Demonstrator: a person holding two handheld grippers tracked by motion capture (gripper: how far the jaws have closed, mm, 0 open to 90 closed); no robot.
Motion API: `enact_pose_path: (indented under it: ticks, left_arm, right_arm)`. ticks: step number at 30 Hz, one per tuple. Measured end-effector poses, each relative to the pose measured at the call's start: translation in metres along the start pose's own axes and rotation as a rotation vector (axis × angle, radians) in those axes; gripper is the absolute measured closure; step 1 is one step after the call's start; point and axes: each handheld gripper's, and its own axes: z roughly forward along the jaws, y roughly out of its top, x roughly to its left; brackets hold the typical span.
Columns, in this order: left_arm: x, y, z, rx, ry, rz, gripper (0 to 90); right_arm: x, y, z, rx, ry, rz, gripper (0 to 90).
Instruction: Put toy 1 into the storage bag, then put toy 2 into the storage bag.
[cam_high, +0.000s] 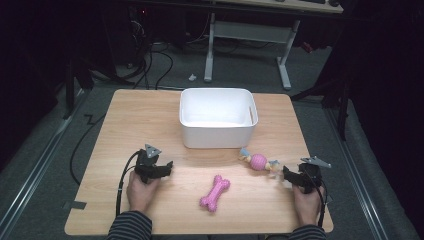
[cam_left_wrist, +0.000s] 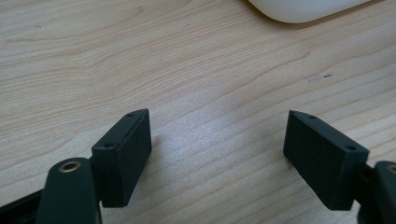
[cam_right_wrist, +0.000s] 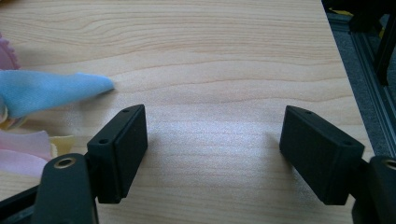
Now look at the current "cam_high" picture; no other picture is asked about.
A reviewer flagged pink bone toy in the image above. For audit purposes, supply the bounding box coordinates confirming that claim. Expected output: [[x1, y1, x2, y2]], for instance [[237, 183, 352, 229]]
[[199, 174, 231, 213]]

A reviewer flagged person's left hand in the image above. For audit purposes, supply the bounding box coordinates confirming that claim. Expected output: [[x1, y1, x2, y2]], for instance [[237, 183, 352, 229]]
[[126, 170, 161, 214]]

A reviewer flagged right hand-held gripper black cable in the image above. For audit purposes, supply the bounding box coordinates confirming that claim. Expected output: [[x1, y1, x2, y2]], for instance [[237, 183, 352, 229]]
[[305, 171, 330, 230]]

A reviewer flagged metal floor rail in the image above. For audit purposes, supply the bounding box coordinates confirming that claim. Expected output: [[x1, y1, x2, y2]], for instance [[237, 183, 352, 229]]
[[0, 89, 88, 236], [324, 109, 390, 240]]

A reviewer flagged bundle of black cables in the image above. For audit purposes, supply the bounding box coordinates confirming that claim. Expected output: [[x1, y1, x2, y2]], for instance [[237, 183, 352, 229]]
[[114, 6, 175, 90]]

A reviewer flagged black stand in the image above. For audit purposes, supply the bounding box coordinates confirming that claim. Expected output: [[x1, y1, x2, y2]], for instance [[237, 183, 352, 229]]
[[289, 74, 352, 142], [61, 58, 96, 120]]

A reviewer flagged desk with white legs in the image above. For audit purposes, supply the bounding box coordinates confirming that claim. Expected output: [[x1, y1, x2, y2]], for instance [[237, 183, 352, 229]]
[[203, 0, 345, 91]]

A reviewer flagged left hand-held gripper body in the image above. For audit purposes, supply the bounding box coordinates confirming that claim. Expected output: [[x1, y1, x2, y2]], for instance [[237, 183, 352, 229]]
[[134, 143, 163, 185]]

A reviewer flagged pink ball rope toy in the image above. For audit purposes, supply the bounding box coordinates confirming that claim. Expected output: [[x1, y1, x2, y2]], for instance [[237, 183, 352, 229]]
[[238, 147, 282, 174]]

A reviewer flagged person's right hand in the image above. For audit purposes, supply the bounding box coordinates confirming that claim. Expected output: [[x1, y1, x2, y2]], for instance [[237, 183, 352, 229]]
[[292, 184, 325, 228]]

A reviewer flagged hand-held gripper black cable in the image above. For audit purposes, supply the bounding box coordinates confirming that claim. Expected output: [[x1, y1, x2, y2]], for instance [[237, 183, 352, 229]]
[[305, 171, 330, 230], [115, 150, 142, 218]]

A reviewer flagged black floor cable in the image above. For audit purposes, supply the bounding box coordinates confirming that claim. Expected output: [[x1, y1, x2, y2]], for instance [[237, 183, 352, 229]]
[[69, 113, 107, 186]]

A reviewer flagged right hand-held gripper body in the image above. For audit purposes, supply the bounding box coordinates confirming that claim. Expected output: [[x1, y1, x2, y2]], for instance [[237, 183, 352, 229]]
[[297, 155, 333, 195]]

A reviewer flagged grey tape strip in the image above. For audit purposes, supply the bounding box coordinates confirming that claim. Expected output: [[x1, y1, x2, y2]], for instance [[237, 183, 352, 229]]
[[62, 200, 88, 211]]

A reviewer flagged left hand-held gripper black cable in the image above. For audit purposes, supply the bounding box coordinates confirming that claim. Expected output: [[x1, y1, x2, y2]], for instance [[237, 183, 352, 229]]
[[115, 150, 142, 218]]

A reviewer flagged white plastic bin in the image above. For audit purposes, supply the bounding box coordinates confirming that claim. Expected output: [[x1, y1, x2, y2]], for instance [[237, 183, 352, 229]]
[[179, 87, 260, 150]]

